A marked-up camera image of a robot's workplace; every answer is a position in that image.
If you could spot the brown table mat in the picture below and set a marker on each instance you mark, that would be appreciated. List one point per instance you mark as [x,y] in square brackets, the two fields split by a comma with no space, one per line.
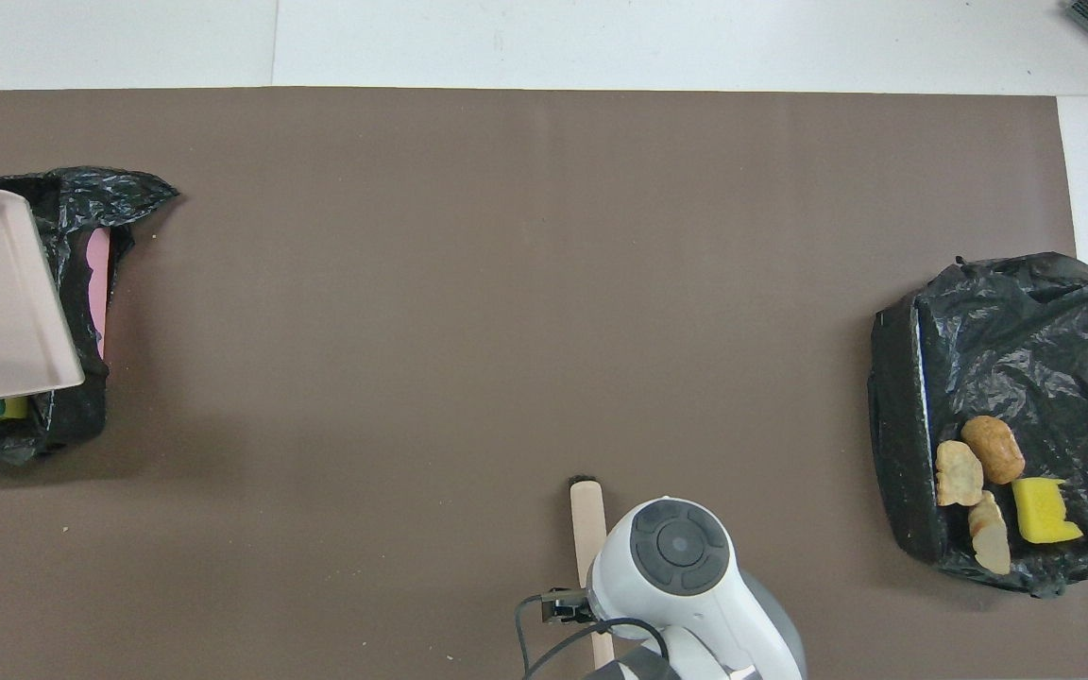
[412,283]

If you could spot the black trash bag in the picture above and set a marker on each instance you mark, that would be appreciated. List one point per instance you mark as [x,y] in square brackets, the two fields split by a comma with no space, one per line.
[1007,340]
[81,208]

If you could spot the pink plastic bin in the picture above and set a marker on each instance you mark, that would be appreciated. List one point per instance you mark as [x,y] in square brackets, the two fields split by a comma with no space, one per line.
[98,283]

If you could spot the striped croissant piece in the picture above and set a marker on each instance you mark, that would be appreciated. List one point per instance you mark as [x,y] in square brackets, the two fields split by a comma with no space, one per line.
[990,534]
[960,472]

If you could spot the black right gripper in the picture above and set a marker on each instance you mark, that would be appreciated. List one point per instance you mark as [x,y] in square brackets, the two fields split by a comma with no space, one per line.
[568,606]

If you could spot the beige brush black bristles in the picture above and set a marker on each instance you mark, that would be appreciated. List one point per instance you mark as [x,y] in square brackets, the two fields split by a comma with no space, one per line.
[587,529]

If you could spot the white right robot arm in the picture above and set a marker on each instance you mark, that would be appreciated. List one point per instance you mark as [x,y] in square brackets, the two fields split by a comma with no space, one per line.
[686,576]

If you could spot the brown bread roll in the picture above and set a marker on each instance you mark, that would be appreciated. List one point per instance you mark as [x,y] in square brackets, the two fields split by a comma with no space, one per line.
[993,449]

